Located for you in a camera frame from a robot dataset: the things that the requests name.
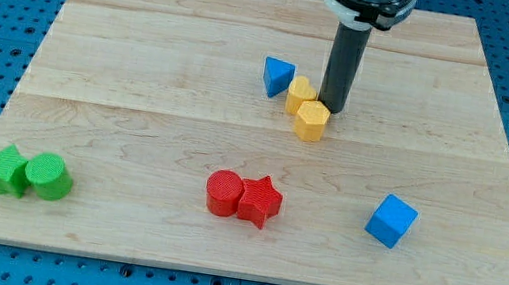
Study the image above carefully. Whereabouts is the blue triangle block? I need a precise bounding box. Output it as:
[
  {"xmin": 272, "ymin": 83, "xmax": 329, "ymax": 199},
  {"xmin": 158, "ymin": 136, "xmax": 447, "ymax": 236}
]
[{"xmin": 263, "ymin": 57, "xmax": 296, "ymax": 98}]

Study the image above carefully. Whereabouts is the red cylinder block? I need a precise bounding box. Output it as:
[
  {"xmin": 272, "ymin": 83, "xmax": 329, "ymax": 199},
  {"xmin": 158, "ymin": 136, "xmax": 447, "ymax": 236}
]
[{"xmin": 206, "ymin": 169, "xmax": 244, "ymax": 217}]

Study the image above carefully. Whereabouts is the red star block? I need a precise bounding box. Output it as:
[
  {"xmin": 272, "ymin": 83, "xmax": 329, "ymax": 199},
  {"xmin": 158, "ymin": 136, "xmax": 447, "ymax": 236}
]
[{"xmin": 236, "ymin": 176, "xmax": 283, "ymax": 229}]

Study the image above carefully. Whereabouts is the yellow hexagon block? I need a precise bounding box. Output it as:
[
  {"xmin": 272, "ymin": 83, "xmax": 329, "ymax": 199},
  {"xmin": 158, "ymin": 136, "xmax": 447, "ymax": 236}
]
[{"xmin": 293, "ymin": 100, "xmax": 331, "ymax": 142}]

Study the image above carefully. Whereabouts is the yellow heart block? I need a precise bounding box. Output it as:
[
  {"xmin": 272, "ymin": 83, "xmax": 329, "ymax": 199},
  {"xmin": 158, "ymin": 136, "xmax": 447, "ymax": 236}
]
[{"xmin": 285, "ymin": 75, "xmax": 317, "ymax": 115}]

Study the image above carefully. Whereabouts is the light wooden board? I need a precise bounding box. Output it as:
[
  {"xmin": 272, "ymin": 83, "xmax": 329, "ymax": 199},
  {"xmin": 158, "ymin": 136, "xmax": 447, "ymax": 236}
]
[{"xmin": 0, "ymin": 0, "xmax": 509, "ymax": 285}]

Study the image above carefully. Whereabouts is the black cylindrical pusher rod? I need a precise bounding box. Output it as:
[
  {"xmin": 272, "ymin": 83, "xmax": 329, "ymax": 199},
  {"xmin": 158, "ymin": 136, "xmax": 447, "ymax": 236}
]
[{"xmin": 319, "ymin": 23, "xmax": 371, "ymax": 114}]

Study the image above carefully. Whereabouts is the blue cube block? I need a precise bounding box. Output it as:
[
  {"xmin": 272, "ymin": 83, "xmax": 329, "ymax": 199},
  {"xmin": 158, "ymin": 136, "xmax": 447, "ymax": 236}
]
[{"xmin": 364, "ymin": 193, "xmax": 419, "ymax": 249}]

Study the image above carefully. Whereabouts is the green cylinder block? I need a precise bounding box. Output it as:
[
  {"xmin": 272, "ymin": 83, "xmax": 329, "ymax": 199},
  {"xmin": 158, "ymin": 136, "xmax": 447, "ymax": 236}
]
[{"xmin": 25, "ymin": 152, "xmax": 73, "ymax": 201}]

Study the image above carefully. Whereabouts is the green star block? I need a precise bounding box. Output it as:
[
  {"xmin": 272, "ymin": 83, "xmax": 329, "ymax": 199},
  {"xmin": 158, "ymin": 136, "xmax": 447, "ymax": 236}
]
[{"xmin": 0, "ymin": 144, "xmax": 30, "ymax": 198}]

